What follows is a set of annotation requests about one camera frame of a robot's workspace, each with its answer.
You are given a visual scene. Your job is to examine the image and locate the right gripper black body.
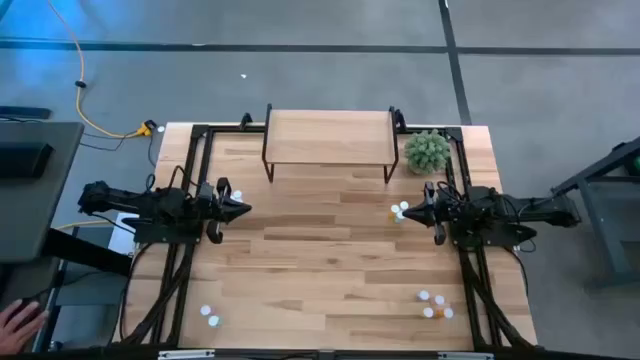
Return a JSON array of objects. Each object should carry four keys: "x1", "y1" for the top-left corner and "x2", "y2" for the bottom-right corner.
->
[{"x1": 424, "y1": 181, "x2": 454, "y2": 247}]

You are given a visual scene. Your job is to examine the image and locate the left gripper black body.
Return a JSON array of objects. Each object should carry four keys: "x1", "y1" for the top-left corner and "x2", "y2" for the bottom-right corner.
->
[{"x1": 198, "y1": 177, "x2": 233, "y2": 246}]

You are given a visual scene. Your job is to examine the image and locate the wooden shelf black metal legs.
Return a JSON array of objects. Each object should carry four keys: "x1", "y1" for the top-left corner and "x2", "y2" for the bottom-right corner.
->
[{"x1": 261, "y1": 103, "x2": 401, "y2": 185}]

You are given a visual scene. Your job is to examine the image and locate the green artificial potted plant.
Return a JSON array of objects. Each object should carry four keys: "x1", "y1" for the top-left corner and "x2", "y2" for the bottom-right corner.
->
[{"x1": 403, "y1": 128, "x2": 453, "y2": 176}]

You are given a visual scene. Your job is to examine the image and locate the white paper sheet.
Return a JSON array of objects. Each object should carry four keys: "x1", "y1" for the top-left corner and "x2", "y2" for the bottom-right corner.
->
[{"x1": 106, "y1": 212, "x2": 143, "y2": 257}]

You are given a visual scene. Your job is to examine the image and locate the black desk support beam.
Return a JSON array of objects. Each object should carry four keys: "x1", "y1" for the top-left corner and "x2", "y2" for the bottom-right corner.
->
[{"x1": 42, "y1": 227, "x2": 134, "y2": 277}]

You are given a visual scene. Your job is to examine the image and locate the grey metal cart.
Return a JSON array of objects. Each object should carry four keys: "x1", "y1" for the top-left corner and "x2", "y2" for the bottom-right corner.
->
[{"x1": 549, "y1": 135, "x2": 640, "y2": 294}]

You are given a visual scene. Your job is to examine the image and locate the grey desk top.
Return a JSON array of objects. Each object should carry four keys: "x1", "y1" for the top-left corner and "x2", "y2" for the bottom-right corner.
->
[{"x1": 0, "y1": 121, "x2": 85, "y2": 265}]

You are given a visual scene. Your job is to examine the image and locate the black rectangular device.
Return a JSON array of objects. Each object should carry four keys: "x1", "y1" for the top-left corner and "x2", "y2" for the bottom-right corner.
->
[{"x1": 0, "y1": 141, "x2": 55, "y2": 180}]

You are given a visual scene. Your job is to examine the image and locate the dark grey side desk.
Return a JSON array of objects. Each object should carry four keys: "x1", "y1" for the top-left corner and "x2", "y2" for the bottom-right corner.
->
[{"x1": 0, "y1": 257, "x2": 64, "y2": 354}]

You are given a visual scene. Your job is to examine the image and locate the black flat bar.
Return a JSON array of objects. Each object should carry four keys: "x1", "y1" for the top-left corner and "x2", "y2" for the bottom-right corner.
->
[{"x1": 0, "y1": 105, "x2": 53, "y2": 121}]

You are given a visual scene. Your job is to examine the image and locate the person's hand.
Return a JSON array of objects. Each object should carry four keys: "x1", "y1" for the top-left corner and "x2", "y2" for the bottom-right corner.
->
[{"x1": 0, "y1": 298, "x2": 50, "y2": 356}]

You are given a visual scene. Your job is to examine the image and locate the yellow extension cable with plug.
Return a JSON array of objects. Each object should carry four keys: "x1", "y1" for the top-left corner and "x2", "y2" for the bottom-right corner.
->
[{"x1": 47, "y1": 0, "x2": 154, "y2": 139}]

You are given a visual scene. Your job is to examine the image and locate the black cable bundle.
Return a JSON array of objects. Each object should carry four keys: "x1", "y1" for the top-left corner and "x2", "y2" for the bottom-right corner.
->
[
  {"x1": 457, "y1": 247, "x2": 535, "y2": 349},
  {"x1": 118, "y1": 242, "x2": 196, "y2": 347}
]

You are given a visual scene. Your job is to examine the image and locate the silver metal bracket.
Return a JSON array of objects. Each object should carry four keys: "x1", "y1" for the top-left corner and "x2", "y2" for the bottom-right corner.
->
[
  {"x1": 436, "y1": 351, "x2": 495, "y2": 360},
  {"x1": 157, "y1": 349, "x2": 217, "y2": 360}
]

